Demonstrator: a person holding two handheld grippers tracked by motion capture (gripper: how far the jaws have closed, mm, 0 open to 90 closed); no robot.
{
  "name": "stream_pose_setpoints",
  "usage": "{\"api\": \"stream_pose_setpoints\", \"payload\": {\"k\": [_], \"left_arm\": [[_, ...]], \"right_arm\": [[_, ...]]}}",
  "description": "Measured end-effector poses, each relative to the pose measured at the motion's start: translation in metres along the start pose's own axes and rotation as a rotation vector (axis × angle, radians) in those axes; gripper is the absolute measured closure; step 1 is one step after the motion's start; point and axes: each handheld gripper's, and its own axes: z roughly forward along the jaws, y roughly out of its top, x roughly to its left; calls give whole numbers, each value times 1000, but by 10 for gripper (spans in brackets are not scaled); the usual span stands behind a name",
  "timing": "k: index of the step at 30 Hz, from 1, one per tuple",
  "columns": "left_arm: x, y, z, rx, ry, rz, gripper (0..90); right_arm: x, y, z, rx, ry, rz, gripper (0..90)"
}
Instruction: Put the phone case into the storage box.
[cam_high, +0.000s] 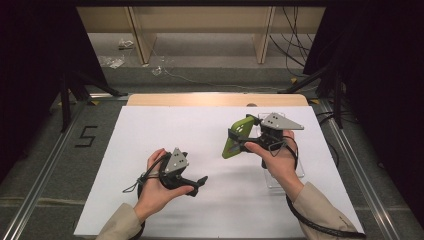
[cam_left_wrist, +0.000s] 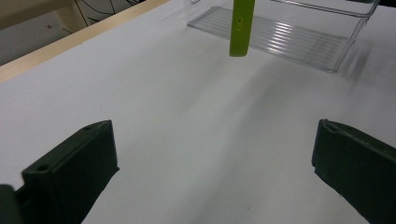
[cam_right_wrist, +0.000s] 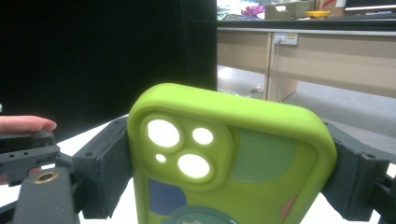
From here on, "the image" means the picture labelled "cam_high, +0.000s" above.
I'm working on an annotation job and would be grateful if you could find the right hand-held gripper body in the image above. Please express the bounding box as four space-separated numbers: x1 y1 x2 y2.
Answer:
254 112 305 151

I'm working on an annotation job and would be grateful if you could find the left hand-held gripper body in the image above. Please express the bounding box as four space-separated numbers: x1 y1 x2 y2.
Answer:
158 147 200 198

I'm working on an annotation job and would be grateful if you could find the green clown phone case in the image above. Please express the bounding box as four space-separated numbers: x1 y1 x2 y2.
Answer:
221 115 257 160

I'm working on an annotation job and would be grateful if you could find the clear plastic tray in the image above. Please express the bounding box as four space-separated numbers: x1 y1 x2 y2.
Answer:
256 112 306 190

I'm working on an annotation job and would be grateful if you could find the person's left hand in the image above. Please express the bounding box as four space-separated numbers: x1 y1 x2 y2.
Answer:
133 148 196 223

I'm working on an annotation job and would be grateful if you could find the person's right hand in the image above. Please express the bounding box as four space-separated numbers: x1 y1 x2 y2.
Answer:
244 129 305 201

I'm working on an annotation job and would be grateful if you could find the black metal stand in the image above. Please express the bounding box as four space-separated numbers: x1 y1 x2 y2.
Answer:
278 63 344 130
59 69 129 134

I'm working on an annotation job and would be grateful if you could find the beige wooden shelf unit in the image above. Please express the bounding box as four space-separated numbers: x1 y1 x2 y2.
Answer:
76 6 326 65

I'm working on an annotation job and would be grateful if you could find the large crumpled plastic wrapper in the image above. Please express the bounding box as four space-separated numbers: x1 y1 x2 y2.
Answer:
98 54 126 70

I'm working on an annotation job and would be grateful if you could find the black curtain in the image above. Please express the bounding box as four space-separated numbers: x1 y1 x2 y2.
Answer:
303 0 424 228
0 0 109 174

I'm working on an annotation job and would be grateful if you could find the small crumpled plastic wrapper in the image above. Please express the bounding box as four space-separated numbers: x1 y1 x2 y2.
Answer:
117 38 135 50

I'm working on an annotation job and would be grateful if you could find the thin lanyard cord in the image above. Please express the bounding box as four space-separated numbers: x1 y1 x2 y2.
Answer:
122 173 148 195
266 139 288 158

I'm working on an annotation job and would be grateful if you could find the black floor cable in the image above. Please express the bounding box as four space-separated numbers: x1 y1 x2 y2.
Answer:
314 109 344 168

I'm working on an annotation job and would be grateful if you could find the thin white floor cable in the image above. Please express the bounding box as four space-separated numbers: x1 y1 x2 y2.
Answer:
151 46 319 93

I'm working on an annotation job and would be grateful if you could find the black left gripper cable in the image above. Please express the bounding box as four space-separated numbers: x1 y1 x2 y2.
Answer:
128 153 168 240

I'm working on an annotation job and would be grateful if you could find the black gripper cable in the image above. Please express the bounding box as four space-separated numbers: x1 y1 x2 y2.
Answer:
282 134 367 240
128 153 168 240

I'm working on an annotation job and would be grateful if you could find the bundle of black cables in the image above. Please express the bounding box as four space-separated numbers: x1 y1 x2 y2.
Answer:
269 6 316 78

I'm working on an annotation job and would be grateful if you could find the aluminium floor rail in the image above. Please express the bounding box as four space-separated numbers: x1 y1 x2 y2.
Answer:
0 99 91 240
318 99 401 240

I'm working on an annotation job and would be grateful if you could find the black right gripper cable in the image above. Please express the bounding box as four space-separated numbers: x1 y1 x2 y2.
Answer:
282 134 367 240

